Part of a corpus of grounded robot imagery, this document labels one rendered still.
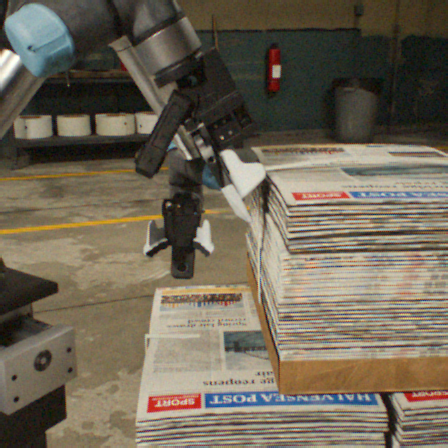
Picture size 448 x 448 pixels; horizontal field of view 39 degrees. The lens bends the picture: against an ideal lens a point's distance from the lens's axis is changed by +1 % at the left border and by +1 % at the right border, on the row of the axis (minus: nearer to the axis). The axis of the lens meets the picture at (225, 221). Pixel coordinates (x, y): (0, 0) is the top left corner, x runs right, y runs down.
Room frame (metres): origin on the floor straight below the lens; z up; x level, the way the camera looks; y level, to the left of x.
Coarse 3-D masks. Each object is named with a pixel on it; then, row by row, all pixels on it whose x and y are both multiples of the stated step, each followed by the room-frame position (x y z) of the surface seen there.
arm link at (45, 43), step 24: (48, 0) 0.74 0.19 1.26; (72, 0) 0.74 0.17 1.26; (96, 0) 0.74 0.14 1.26; (24, 24) 0.71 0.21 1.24; (48, 24) 0.72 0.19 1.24; (72, 24) 0.73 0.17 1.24; (96, 24) 0.74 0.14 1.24; (120, 24) 0.76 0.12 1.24; (24, 48) 0.71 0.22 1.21; (48, 48) 0.71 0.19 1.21; (72, 48) 0.73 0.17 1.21; (96, 48) 0.76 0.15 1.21; (48, 72) 0.73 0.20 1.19
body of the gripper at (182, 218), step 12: (180, 192) 1.25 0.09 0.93; (180, 204) 1.18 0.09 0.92; (192, 204) 1.16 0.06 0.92; (168, 216) 1.14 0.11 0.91; (180, 216) 1.15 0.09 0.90; (192, 216) 1.15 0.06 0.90; (168, 228) 1.15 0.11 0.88; (180, 228) 1.15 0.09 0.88; (192, 228) 1.15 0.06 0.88; (180, 240) 1.15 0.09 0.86
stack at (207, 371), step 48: (192, 288) 0.97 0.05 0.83; (240, 288) 0.97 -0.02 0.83; (192, 336) 0.80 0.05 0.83; (240, 336) 0.80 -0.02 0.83; (144, 384) 0.68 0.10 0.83; (192, 384) 0.67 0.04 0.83; (240, 384) 0.67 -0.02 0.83; (144, 432) 0.61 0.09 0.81; (192, 432) 0.61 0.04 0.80; (240, 432) 0.62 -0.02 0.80; (288, 432) 0.62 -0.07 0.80; (336, 432) 0.63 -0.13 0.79; (384, 432) 0.63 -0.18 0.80; (432, 432) 0.64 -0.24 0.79
